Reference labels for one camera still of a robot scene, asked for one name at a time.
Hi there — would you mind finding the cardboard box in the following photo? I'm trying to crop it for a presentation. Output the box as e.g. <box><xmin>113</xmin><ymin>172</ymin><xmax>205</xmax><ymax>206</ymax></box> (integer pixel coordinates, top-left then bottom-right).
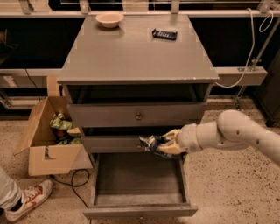
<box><xmin>13</xmin><ymin>96</ymin><xmax>92</xmax><ymax>176</ymax></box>

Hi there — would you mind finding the grey middle drawer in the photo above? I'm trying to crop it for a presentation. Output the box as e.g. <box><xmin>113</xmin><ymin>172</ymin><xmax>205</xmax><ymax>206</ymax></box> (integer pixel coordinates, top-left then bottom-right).
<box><xmin>82</xmin><ymin>136</ymin><xmax>146</xmax><ymax>153</ymax></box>

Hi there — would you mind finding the grey drawer cabinet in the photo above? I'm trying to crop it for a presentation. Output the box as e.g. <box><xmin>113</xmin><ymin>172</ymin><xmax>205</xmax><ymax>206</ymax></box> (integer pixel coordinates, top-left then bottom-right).
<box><xmin>57</xmin><ymin>13</ymin><xmax>221</xmax><ymax>165</ymax></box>

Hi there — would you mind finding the green snack bag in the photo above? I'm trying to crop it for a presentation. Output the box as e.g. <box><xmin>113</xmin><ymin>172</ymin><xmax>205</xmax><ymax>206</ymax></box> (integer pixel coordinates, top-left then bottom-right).
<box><xmin>58</xmin><ymin>137</ymin><xmax>82</xmax><ymax>145</ymax></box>
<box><xmin>50</xmin><ymin>113</ymin><xmax>74</xmax><ymax>130</ymax></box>

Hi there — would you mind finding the blue chip bag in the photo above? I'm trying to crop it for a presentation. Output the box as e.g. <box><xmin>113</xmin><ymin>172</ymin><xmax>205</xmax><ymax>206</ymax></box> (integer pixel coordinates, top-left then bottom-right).
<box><xmin>138</xmin><ymin>134</ymin><xmax>187</xmax><ymax>160</ymax></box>

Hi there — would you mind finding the white cable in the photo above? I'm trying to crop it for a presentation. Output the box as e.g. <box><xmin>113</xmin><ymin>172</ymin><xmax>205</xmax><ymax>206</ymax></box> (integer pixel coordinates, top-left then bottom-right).
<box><xmin>214</xmin><ymin>7</ymin><xmax>275</xmax><ymax>89</ymax></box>

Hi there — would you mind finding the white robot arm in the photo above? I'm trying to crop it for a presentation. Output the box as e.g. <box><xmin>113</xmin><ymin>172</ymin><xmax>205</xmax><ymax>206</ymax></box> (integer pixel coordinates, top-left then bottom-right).
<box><xmin>158</xmin><ymin>110</ymin><xmax>280</xmax><ymax>165</ymax></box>

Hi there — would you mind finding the grey drawer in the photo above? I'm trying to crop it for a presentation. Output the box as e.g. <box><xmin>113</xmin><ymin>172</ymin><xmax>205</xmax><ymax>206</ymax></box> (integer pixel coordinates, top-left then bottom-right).
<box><xmin>67</xmin><ymin>103</ymin><xmax>205</xmax><ymax>128</ymax></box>
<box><xmin>82</xmin><ymin>136</ymin><xmax>146</xmax><ymax>153</ymax></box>

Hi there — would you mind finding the light trouser leg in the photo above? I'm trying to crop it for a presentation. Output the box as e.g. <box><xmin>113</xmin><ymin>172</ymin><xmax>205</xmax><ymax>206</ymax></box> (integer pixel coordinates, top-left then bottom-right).
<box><xmin>0</xmin><ymin>167</ymin><xmax>22</xmax><ymax>210</ymax></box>

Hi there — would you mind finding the white red sneaker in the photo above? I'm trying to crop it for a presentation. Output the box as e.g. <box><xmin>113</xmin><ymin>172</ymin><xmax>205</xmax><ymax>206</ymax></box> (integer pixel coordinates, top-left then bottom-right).
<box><xmin>4</xmin><ymin>179</ymin><xmax>53</xmax><ymax>222</ymax></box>

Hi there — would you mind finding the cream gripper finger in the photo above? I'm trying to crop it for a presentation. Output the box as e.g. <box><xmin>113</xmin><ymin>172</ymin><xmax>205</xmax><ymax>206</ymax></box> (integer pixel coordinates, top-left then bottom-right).
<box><xmin>158</xmin><ymin>141</ymin><xmax>186</xmax><ymax>155</ymax></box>
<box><xmin>162</xmin><ymin>129</ymin><xmax>179</xmax><ymax>142</ymax></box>

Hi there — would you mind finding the grey top drawer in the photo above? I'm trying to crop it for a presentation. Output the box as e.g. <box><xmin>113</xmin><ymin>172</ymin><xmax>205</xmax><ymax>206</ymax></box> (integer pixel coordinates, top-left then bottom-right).
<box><xmin>67</xmin><ymin>103</ymin><xmax>205</xmax><ymax>128</ymax></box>

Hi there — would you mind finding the black floor cable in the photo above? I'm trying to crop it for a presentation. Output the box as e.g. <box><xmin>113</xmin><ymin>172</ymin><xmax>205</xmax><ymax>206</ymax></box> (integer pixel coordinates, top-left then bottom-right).
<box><xmin>48</xmin><ymin>168</ymin><xmax>91</xmax><ymax>209</ymax></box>

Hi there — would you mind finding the open bottom drawer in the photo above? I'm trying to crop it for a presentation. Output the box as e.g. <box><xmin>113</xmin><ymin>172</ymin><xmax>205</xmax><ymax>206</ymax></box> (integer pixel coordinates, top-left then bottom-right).
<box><xmin>84</xmin><ymin>152</ymin><xmax>198</xmax><ymax>220</ymax></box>

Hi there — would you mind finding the beige bowl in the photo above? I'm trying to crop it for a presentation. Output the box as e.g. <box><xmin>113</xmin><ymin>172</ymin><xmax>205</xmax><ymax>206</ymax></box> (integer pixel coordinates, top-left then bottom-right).
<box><xmin>95</xmin><ymin>12</ymin><xmax>124</xmax><ymax>29</ymax></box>

